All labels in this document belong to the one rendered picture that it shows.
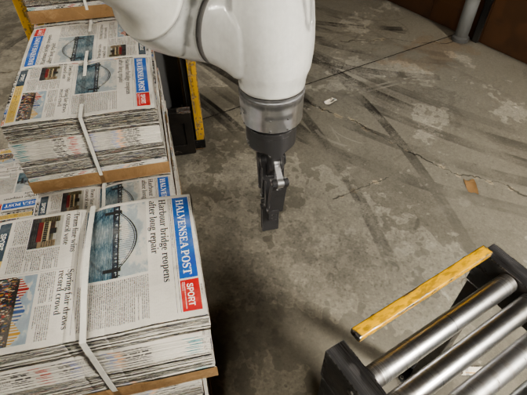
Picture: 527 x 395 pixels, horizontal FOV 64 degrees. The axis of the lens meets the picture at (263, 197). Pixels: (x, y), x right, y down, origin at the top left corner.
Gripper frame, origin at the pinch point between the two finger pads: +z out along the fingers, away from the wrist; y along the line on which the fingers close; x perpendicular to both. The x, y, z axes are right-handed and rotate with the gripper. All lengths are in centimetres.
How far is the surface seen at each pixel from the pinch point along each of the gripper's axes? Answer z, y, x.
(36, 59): 4, -81, -51
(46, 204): 27, -42, -52
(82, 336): 4.0, 14.0, -32.4
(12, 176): 50, -86, -76
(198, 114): 82, -159, -1
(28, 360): 7.3, 14.2, -41.2
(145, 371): 17.9, 14.9, -25.9
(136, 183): 27, -45, -28
